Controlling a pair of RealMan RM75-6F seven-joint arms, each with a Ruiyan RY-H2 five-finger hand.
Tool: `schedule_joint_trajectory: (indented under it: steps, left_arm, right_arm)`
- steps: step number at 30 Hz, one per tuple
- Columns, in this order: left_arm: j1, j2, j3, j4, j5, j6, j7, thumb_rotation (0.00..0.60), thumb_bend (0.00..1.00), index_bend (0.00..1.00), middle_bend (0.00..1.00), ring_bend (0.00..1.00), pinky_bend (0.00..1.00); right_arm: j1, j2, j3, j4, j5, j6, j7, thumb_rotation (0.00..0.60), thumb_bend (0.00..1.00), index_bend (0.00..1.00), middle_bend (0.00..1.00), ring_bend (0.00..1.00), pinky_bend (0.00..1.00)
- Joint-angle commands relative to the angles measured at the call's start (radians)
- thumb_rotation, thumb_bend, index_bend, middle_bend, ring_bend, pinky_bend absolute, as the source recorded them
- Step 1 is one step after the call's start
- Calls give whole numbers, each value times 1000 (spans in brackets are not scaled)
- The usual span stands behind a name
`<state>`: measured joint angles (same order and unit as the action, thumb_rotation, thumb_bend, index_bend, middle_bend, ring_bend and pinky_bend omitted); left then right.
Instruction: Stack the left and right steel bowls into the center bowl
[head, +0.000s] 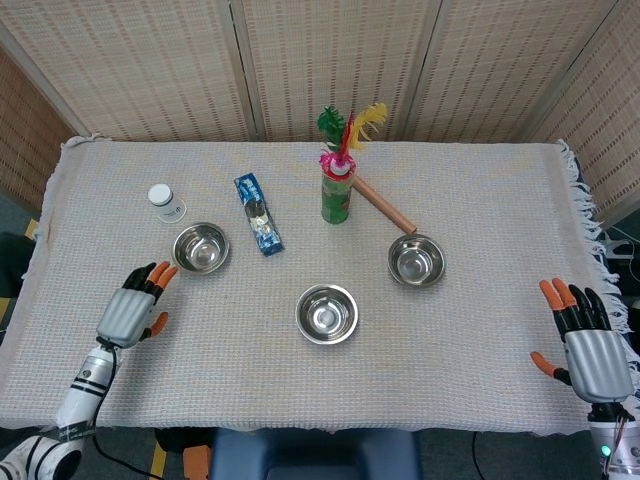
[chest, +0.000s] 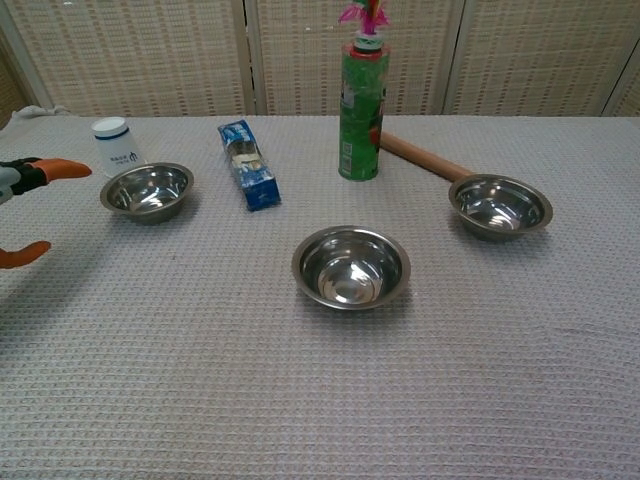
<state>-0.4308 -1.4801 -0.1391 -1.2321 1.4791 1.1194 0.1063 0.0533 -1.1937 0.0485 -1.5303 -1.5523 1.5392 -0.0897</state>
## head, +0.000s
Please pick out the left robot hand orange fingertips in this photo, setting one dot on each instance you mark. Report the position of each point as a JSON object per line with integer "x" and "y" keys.
{"x": 122, "y": 315}

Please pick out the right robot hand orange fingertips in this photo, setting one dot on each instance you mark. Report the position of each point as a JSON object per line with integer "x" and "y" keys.
{"x": 597, "y": 360}

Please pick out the small metal bowl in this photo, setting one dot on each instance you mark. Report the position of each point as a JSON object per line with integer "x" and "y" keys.
{"x": 201, "y": 248}
{"x": 326, "y": 314}
{"x": 416, "y": 260}

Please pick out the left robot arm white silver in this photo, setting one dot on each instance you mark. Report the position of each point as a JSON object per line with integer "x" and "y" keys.
{"x": 82, "y": 395}

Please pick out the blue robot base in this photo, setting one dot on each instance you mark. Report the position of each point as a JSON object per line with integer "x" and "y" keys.
{"x": 315, "y": 455}

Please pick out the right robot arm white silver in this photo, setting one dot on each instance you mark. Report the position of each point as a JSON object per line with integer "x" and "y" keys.
{"x": 622, "y": 450}

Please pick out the white paper cup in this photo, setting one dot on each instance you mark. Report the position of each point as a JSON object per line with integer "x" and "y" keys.
{"x": 165, "y": 202}

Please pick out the white woven tablecloth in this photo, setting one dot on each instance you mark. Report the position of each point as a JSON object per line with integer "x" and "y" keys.
{"x": 450, "y": 350}

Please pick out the orange block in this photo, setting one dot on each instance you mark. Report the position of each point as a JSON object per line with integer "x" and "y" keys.
{"x": 196, "y": 462}

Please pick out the blue cookie package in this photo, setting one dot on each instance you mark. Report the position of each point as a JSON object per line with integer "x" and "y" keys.
{"x": 259, "y": 215}

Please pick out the woven bamboo screen panel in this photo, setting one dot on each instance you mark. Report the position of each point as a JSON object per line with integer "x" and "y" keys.
{"x": 605, "y": 140}
{"x": 140, "y": 65}
{"x": 340, "y": 55}
{"x": 510, "y": 65}
{"x": 25, "y": 130}

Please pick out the green cylindrical snack can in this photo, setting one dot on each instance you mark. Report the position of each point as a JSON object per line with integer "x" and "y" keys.
{"x": 337, "y": 200}

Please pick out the wooden rolling stick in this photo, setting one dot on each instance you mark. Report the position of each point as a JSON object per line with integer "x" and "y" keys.
{"x": 385, "y": 207}

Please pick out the colourful feather shuttlecock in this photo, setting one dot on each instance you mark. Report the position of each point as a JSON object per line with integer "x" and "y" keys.
{"x": 340, "y": 161}

